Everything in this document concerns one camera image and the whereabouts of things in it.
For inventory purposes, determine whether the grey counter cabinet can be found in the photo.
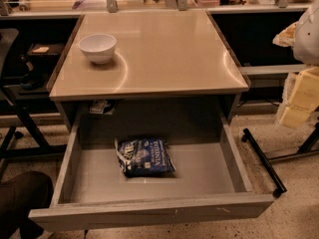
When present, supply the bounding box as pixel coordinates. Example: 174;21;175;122
46;9;252;131

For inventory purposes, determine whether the black rolling stand base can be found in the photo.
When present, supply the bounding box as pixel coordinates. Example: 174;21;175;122
241;122;319;198

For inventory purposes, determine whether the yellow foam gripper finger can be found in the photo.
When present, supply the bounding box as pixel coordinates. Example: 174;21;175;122
278;67;319;128

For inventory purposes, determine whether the open grey drawer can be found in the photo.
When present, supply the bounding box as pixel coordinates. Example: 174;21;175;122
30;112;273;231

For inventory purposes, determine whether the dark box on shelf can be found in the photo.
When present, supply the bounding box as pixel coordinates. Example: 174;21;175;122
27;43;65;64

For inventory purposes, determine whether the white ceramic bowl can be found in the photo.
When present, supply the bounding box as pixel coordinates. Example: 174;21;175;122
78;34;117;64

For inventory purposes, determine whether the black chair frame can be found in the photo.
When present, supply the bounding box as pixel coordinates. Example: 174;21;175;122
0;28;67;177

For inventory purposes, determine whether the blue chip bag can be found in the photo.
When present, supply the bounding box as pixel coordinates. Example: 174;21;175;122
115;138;175;177

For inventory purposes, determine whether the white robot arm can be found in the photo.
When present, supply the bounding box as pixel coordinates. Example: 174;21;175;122
272;0;319;128

